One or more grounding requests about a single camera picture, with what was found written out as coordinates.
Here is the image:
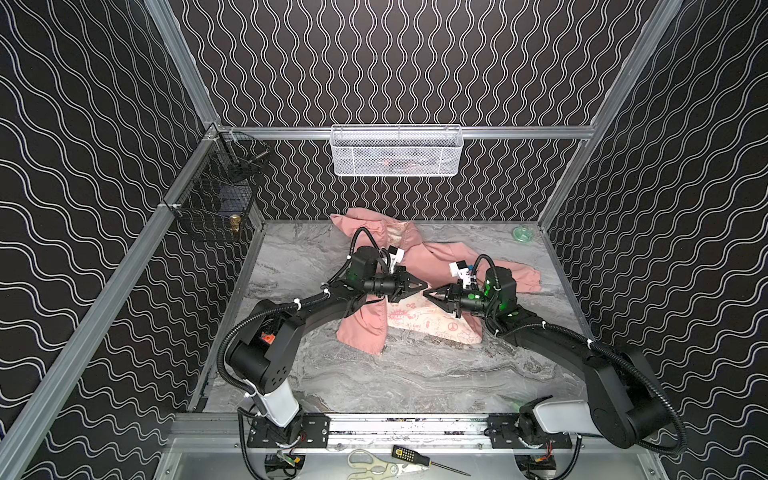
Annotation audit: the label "pink zip-up jacket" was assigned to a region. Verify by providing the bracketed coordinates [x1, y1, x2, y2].
[329, 207, 543, 356]

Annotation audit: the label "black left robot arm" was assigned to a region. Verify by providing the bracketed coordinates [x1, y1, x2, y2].
[216, 246, 428, 428]

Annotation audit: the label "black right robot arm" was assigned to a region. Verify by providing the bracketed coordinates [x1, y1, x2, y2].
[423, 267, 688, 455]

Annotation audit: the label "green transparent lid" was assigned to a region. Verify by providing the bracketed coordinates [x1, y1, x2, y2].
[512, 225, 535, 244]

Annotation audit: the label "small brass bell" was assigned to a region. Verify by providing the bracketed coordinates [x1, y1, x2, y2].
[229, 214, 242, 234]

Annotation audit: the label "black yellow screwdriver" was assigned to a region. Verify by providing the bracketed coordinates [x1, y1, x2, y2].
[391, 445, 470, 477]

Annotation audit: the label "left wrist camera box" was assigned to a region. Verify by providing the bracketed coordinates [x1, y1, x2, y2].
[385, 245, 405, 271]

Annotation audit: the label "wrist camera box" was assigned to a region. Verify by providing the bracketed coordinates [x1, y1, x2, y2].
[385, 245, 405, 271]
[449, 260, 474, 286]

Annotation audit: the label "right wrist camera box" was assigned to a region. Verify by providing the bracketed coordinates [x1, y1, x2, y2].
[449, 260, 474, 286]

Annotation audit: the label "white wire mesh basket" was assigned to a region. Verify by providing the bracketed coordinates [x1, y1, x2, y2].
[329, 124, 464, 177]

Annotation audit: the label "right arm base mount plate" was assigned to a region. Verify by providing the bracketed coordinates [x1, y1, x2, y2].
[483, 413, 573, 450]

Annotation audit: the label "black wire basket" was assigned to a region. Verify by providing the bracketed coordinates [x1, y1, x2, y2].
[165, 128, 272, 246]

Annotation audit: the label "aluminium front rail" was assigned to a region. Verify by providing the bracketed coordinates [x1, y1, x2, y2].
[170, 412, 652, 454]

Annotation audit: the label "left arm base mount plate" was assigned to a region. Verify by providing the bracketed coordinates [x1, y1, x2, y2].
[245, 413, 331, 449]

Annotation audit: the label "scissors with pale handles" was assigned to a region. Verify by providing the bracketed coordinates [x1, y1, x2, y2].
[347, 449, 427, 480]

